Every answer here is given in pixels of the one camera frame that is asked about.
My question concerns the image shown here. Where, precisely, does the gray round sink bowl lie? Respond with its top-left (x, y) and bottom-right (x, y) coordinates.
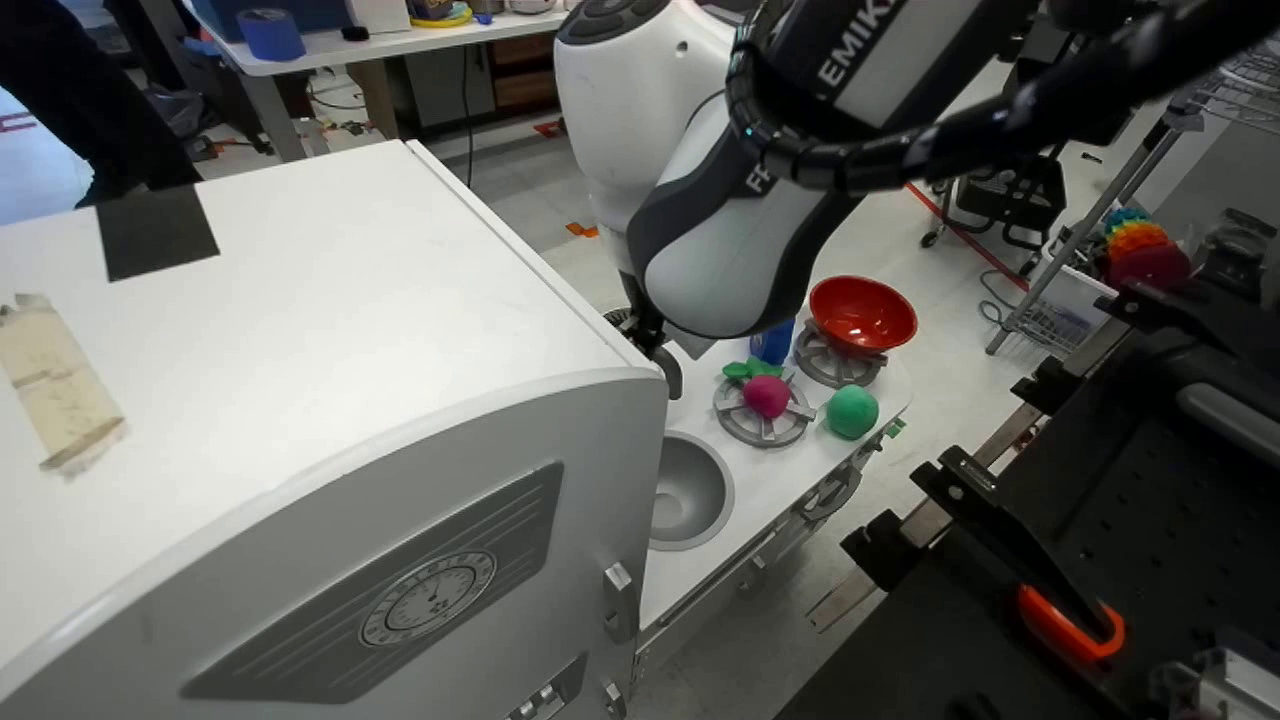
top-left (649, 430), bottom-right (739, 552)

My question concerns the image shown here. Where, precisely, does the brown drawer unit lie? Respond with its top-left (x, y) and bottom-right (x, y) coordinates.
top-left (485, 30), bottom-right (567, 121)

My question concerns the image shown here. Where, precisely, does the red floor cable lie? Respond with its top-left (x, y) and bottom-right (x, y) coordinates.
top-left (902, 179), bottom-right (1033, 294)

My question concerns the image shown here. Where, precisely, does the white toy kitchen cabinet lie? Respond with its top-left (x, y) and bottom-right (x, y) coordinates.
top-left (0, 134), bottom-right (670, 720)

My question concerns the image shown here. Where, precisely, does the gray padded bar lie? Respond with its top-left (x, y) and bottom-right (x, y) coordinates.
top-left (1170, 380), bottom-right (1280, 472)

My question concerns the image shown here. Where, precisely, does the silver tripod pole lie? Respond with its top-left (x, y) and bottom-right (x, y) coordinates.
top-left (979, 90), bottom-right (1223, 359)

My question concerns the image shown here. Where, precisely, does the black perforated table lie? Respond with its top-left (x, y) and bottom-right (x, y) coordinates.
top-left (774, 282), bottom-right (1280, 720)

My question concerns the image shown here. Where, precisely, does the red plastic bowl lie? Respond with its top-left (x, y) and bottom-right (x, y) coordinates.
top-left (805, 271), bottom-right (925, 357)

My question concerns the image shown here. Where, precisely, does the black wheeled cart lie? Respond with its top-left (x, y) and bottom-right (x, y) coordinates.
top-left (917, 164), bottom-right (1072, 257)

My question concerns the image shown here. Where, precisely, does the white kitchen counter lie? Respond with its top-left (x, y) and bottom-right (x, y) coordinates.
top-left (637, 271), bottom-right (925, 632)

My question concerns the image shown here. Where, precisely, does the green toy piece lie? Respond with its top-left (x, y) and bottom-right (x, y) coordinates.
top-left (718, 357), bottom-right (785, 387)

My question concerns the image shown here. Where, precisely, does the white desk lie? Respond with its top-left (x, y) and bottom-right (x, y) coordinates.
top-left (185, 0), bottom-right (584, 167)

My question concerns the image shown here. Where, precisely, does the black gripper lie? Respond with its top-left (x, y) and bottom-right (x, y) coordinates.
top-left (616, 266), bottom-right (676, 359)

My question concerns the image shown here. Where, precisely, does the black foreground mount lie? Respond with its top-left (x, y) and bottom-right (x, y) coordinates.
top-left (0, 0), bottom-right (206, 213)

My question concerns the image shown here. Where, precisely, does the rainbow stacking toy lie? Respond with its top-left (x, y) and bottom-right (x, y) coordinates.
top-left (1091, 200), bottom-right (1196, 294)

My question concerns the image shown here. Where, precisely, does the green toy ball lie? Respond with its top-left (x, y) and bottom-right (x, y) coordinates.
top-left (821, 380), bottom-right (885, 443)

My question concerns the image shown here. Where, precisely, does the black clamp orange handle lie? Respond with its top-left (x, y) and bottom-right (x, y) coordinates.
top-left (906, 443), bottom-right (1130, 673)

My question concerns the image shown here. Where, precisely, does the gray tap nozzle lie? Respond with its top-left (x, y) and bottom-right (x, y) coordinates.
top-left (649, 340), bottom-right (687, 406)

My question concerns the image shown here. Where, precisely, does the black square patch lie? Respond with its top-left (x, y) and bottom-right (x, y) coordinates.
top-left (91, 183), bottom-right (222, 286)

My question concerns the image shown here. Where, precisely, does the pink spiky toy ball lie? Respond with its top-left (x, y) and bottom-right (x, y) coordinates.
top-left (739, 370), bottom-right (795, 423)

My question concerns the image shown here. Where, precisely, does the white labelled box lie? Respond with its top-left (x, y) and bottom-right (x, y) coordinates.
top-left (1033, 264), bottom-right (1120, 351)

